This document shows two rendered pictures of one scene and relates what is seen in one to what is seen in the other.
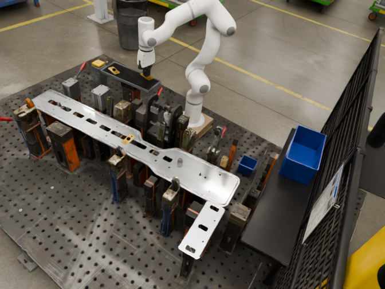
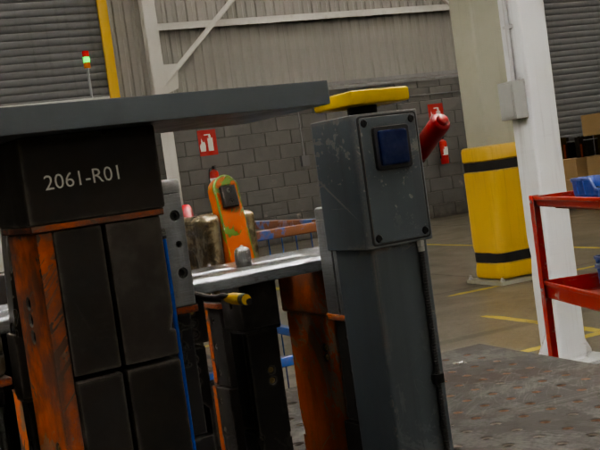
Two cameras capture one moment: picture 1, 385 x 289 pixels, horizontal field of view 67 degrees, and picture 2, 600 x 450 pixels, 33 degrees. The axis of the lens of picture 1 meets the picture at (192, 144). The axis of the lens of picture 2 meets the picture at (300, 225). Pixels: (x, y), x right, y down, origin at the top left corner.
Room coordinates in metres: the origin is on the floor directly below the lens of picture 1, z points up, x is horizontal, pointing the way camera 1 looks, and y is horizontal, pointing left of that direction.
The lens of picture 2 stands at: (2.13, -0.04, 1.10)
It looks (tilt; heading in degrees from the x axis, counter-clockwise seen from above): 3 degrees down; 126
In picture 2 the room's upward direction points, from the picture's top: 8 degrees counter-clockwise
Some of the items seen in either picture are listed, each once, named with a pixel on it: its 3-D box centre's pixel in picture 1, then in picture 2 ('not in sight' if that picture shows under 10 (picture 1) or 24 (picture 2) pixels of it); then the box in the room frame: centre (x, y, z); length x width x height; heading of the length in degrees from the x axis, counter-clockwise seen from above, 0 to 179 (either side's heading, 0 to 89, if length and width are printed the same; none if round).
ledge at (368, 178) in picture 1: (372, 151); not in sight; (0.85, -0.69, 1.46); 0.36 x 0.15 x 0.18; 157
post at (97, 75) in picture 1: (102, 92); (396, 367); (1.67, 0.69, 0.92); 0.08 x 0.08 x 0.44; 67
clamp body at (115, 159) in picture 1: (118, 178); not in sight; (0.99, 0.38, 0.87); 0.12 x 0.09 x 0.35; 157
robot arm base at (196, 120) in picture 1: (193, 109); not in sight; (1.69, 0.03, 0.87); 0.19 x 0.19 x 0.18
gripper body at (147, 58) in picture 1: (146, 55); not in sight; (1.51, 0.33, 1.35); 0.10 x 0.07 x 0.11; 142
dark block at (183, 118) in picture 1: (180, 144); not in sight; (1.28, 0.08, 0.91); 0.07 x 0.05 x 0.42; 157
